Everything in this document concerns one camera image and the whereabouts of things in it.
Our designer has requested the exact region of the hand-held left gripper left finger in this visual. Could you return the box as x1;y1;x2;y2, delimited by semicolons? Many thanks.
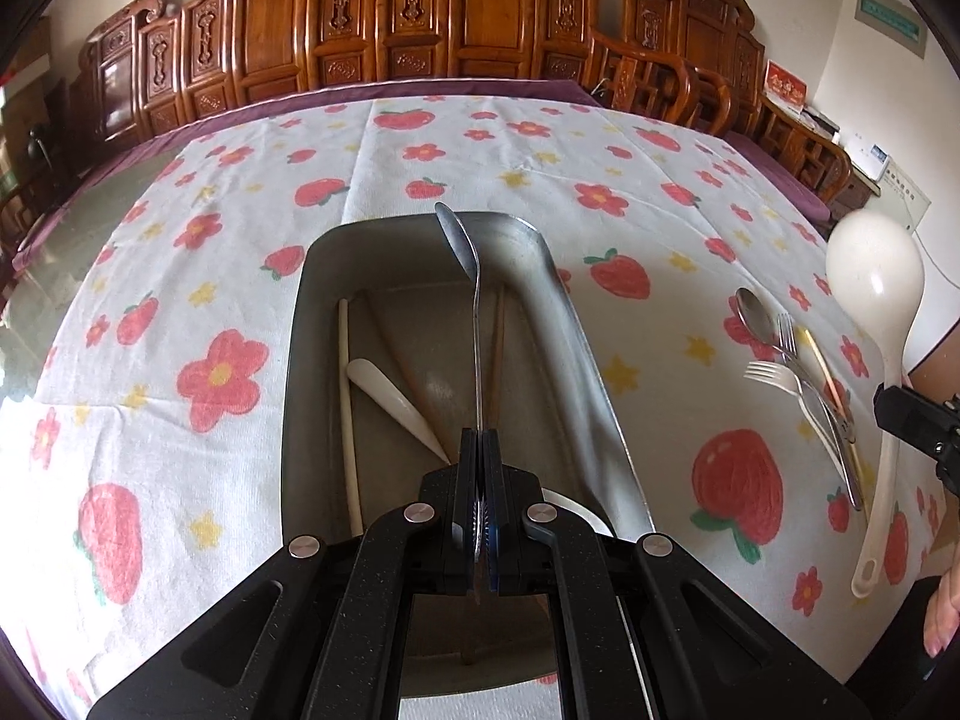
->
88;427;481;720

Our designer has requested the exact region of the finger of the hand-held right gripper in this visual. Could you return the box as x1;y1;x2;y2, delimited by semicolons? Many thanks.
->
873;382;960;500

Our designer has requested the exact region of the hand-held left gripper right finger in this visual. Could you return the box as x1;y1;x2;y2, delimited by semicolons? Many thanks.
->
480;428;876;720

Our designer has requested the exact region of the rectangular metal container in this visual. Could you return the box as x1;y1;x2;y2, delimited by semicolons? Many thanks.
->
279;213;655;700

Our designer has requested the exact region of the cream chopstick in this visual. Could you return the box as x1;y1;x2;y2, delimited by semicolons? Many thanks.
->
336;298;366;537

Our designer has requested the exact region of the white rice spoon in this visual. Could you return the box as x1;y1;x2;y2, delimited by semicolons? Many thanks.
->
825;209;928;599

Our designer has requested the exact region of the metal spoon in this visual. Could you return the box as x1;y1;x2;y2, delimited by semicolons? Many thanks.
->
734;286;860;500
433;202;485;432

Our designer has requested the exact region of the person's right hand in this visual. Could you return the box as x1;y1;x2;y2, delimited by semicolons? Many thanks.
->
923;576;960;659

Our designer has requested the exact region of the yellowish wooden chopstick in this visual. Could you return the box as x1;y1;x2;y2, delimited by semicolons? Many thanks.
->
793;327;854;430

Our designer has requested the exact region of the white plastic fork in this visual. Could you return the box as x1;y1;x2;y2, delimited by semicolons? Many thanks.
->
744;359;852;470

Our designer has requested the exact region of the metal fork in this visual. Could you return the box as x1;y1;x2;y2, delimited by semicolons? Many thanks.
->
777;313;866;512

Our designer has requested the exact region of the wooden side table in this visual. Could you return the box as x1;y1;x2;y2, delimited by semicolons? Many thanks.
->
757;94;887;224

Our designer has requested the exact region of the white box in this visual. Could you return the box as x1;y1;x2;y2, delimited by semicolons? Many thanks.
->
839;130;894;182

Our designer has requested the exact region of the purple armchair cushion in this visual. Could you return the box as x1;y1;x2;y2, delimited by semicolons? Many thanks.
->
723;130;831;224

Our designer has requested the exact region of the red desk calendar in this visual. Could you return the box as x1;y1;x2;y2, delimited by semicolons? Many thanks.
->
760;59;812;118

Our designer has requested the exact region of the strawberry print tablecloth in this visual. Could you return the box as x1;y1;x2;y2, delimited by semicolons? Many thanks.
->
0;94;960;720

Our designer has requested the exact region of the green electrical panel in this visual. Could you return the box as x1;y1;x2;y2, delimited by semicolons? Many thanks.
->
854;0;928;58

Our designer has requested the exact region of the carved wooden armchair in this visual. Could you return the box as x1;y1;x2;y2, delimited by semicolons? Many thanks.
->
588;0;854;224

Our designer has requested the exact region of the carved wooden sofa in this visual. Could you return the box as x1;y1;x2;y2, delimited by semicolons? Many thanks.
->
70;0;602;160

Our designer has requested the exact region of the black desk lamp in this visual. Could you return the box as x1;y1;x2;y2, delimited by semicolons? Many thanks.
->
25;123;59;182

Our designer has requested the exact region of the white wall chart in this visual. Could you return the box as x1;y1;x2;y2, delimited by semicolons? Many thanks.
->
873;179;932;230

